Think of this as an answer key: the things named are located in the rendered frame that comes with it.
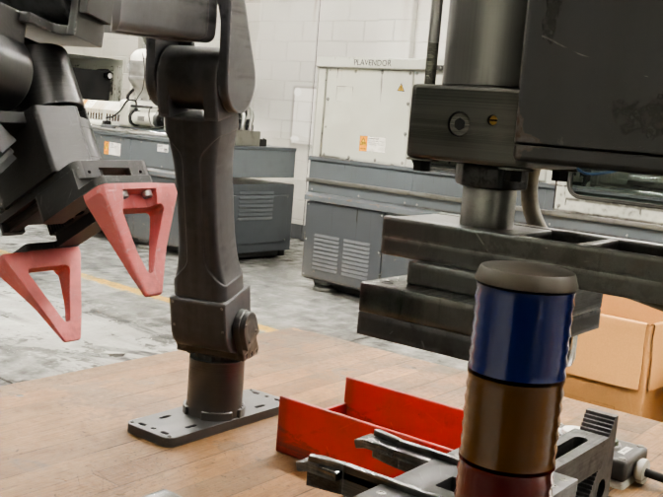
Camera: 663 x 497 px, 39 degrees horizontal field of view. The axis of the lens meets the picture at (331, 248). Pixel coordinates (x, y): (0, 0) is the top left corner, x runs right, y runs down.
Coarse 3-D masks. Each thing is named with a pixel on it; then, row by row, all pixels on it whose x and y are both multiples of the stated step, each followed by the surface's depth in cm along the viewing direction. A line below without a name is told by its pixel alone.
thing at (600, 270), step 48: (480, 192) 63; (384, 240) 65; (432, 240) 63; (480, 240) 60; (528, 240) 58; (576, 240) 64; (624, 240) 62; (384, 288) 61; (432, 288) 62; (624, 288) 55; (384, 336) 61; (432, 336) 59; (576, 336) 69
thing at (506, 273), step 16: (480, 272) 35; (496, 272) 34; (512, 272) 34; (528, 272) 34; (544, 272) 34; (560, 272) 35; (512, 288) 34; (528, 288) 34; (544, 288) 34; (560, 288) 34; (576, 288) 35
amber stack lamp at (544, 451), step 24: (480, 384) 35; (504, 384) 35; (528, 384) 35; (552, 384) 35; (480, 408) 35; (504, 408) 35; (528, 408) 34; (552, 408) 35; (480, 432) 35; (504, 432) 35; (528, 432) 35; (552, 432) 35; (480, 456) 35; (504, 456) 35; (528, 456) 35; (552, 456) 35
